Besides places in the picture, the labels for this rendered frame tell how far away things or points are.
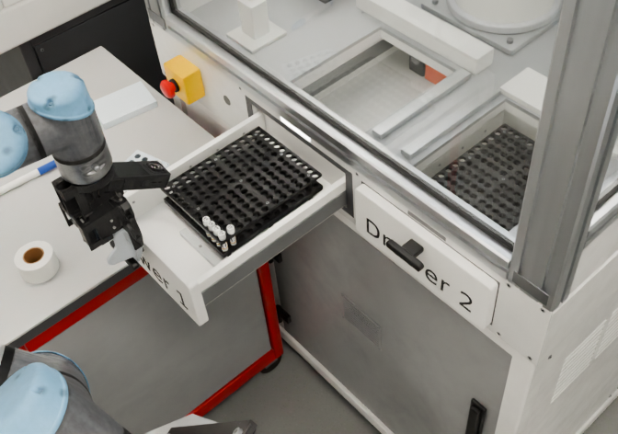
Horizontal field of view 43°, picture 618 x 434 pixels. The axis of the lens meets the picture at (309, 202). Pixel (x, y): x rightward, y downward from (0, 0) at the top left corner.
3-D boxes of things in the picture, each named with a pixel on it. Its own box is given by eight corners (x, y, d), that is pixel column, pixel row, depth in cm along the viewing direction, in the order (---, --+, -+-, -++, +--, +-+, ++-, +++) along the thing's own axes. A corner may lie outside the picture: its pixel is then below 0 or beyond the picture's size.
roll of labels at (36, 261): (16, 283, 143) (7, 269, 140) (28, 253, 148) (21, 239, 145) (52, 285, 142) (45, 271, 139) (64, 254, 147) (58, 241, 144)
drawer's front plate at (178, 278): (200, 327, 127) (188, 288, 119) (107, 230, 143) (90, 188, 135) (209, 321, 128) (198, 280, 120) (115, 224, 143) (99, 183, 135)
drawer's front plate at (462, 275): (484, 331, 123) (491, 290, 115) (355, 230, 139) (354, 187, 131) (491, 325, 124) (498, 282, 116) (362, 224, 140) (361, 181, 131)
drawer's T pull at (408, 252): (419, 273, 122) (419, 268, 121) (384, 246, 126) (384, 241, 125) (435, 260, 123) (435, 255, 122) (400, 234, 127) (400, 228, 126)
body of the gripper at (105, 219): (68, 227, 121) (43, 173, 112) (116, 198, 125) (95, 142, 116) (94, 256, 117) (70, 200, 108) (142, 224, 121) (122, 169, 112)
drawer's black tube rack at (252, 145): (225, 267, 133) (220, 243, 128) (166, 211, 142) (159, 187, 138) (324, 199, 142) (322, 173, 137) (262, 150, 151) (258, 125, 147)
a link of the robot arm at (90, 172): (88, 120, 113) (119, 148, 108) (97, 143, 116) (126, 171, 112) (41, 146, 110) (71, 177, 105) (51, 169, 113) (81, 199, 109)
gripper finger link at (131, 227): (123, 241, 124) (106, 201, 119) (132, 235, 125) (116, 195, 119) (139, 256, 122) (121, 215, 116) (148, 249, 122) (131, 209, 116)
